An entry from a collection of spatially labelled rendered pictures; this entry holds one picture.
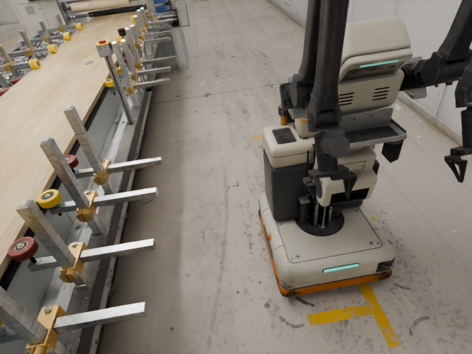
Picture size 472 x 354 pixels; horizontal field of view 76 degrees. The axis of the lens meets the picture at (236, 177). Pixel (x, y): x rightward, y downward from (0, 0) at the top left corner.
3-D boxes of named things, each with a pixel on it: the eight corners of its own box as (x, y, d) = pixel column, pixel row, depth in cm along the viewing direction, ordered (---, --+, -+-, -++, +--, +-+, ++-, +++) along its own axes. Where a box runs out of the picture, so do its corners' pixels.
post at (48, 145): (105, 230, 132) (52, 135, 102) (104, 236, 129) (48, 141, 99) (97, 231, 132) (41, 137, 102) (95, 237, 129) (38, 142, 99)
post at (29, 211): (97, 288, 116) (31, 197, 86) (95, 296, 113) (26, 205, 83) (88, 290, 116) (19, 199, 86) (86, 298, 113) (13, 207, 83)
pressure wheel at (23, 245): (24, 279, 103) (5, 258, 96) (25, 262, 108) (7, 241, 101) (50, 267, 105) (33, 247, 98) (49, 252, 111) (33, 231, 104)
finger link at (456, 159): (486, 181, 86) (484, 149, 84) (461, 186, 86) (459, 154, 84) (468, 176, 93) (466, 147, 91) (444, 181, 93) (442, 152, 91)
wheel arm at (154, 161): (163, 162, 149) (161, 155, 146) (162, 166, 146) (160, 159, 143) (74, 176, 147) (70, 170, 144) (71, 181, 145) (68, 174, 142)
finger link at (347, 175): (359, 201, 87) (357, 169, 84) (335, 205, 87) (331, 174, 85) (350, 194, 93) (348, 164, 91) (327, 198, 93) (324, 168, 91)
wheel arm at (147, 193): (159, 193, 128) (156, 185, 126) (158, 199, 126) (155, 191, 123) (55, 210, 127) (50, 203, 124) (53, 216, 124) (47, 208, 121)
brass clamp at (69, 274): (90, 249, 113) (84, 240, 109) (81, 281, 102) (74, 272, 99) (74, 252, 112) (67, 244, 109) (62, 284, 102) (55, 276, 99)
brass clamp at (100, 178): (113, 166, 151) (109, 159, 147) (108, 184, 140) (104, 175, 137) (101, 168, 150) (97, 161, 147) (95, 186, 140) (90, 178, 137)
